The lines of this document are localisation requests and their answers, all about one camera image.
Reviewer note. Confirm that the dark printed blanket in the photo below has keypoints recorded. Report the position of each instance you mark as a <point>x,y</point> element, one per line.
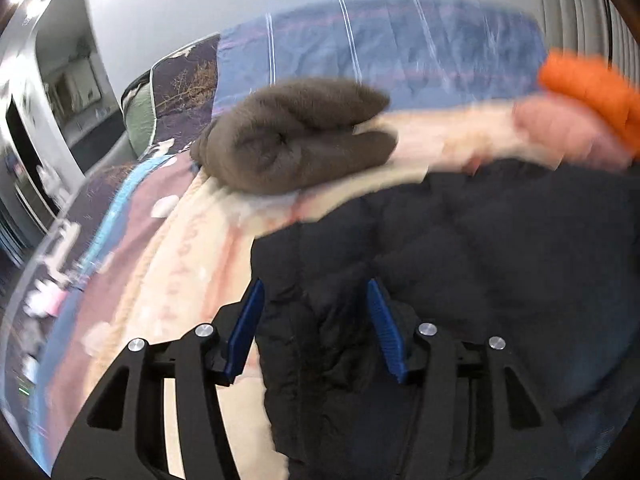
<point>100,195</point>

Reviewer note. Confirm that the dark cabinet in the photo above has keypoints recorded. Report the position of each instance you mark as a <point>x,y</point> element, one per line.
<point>25,160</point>

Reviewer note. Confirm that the pink quilted jacket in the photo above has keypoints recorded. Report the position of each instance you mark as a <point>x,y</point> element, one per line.
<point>560,125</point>

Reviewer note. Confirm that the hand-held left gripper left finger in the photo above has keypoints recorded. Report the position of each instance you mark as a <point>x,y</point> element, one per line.
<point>245,330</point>

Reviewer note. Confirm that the brown folded fleece garment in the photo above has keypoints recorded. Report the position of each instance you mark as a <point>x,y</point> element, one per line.
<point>290,135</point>

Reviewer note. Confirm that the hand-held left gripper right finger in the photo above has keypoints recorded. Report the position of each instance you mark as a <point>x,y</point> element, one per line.
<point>387,335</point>

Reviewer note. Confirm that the blue striped pillow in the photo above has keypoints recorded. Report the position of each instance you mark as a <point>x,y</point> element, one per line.
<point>375,45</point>

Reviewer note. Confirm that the orange puffer jacket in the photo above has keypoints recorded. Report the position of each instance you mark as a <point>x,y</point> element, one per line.
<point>595,85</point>

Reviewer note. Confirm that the green pillow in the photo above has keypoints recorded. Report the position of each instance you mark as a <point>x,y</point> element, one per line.
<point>137,115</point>

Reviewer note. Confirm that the pale pleated curtain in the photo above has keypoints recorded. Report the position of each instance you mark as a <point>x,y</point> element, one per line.
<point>575,5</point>

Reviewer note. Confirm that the black puffer jacket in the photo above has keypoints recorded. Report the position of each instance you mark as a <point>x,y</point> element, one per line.
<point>450,240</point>

